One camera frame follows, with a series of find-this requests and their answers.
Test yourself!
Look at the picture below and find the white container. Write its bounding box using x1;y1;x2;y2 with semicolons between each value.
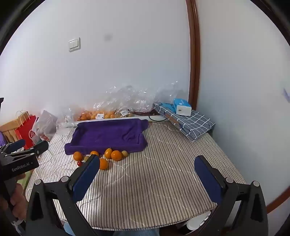
187;213;210;230

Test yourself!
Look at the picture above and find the checked grey folded cloth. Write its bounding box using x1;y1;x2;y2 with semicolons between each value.
153;102;216;142

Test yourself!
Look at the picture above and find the striped mattress pad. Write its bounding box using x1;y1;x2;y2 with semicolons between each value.
25;120;247;231

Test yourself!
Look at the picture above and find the white light switch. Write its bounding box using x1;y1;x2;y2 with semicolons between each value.
69;37;81;52

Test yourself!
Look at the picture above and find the white plastic bag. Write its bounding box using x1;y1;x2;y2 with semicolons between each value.
33;110;58;141

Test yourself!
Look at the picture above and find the brown baseboard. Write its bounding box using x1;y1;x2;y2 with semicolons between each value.
266;182;290;214

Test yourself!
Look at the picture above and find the black cable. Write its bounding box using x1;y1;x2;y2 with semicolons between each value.
148;115;168;122

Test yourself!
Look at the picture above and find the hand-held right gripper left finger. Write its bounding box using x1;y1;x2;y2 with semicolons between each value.
26;154;101;236

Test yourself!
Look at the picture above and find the blue and white tissue box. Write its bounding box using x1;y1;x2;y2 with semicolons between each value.
173;98;192;117

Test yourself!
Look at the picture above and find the purple towel-lined tray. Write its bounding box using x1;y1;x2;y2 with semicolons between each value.
65;118;149;156

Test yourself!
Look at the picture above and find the person's left hand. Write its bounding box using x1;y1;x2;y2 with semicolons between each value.
10;183;29;219

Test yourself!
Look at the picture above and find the brown wooden door frame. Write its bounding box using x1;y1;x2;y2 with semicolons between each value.
186;0;201;111

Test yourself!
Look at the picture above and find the red paper bag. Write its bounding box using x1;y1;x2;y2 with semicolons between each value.
15;110;39;150

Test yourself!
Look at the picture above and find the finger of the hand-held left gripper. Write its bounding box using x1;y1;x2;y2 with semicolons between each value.
5;141;49;160
5;139;26;152

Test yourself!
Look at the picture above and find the wooden chair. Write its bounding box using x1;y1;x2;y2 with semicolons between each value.
0;121;19;143

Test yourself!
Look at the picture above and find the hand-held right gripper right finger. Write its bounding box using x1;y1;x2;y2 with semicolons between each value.
194;155;269;236

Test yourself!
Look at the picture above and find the clear plastic bag of oranges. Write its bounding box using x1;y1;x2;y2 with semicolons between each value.
77;85;157;121

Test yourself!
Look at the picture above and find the crumpled clear plastic bag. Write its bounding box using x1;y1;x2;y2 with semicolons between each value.
55;108;80;129

